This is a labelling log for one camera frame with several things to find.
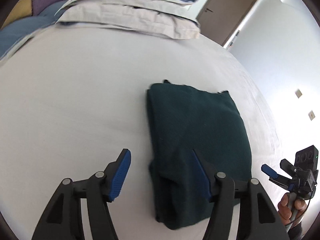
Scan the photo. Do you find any yellow patterned cushion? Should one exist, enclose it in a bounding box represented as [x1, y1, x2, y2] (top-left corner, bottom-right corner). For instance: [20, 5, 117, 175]
[1, 0, 33, 29]

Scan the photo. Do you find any dark green knit sweater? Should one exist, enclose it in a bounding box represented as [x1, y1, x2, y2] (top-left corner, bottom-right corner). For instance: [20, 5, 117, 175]
[146, 82, 252, 230]

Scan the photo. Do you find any lower wall switch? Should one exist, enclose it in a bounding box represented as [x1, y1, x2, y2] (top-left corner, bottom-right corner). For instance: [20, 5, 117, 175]
[308, 111, 315, 121]

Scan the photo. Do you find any upper wall switch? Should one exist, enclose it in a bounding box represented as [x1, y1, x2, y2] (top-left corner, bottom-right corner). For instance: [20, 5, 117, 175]
[295, 89, 302, 98]

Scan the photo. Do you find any brown wooden door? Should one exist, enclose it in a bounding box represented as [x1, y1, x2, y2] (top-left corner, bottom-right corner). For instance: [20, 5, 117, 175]
[197, 0, 258, 46]

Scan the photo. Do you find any wall switch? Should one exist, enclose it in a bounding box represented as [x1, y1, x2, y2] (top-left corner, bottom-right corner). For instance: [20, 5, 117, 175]
[308, 111, 315, 121]
[295, 89, 302, 98]

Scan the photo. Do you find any white bed sheet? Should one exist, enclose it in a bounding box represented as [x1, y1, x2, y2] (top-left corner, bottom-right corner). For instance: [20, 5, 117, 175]
[1, 25, 283, 239]

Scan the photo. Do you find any right hand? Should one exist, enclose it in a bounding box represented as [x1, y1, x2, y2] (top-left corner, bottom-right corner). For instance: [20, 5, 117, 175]
[277, 193, 312, 227]

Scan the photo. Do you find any blue pillow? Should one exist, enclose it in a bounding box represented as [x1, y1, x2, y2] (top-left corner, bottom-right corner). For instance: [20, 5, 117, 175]
[1, 1, 65, 59]

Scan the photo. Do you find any folded grey blue duvet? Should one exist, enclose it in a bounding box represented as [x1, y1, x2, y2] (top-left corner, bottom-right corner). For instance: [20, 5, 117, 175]
[57, 0, 200, 40]

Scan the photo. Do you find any black tracking camera box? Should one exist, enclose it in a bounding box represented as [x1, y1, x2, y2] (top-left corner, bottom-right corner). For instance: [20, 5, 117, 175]
[294, 145, 318, 172]

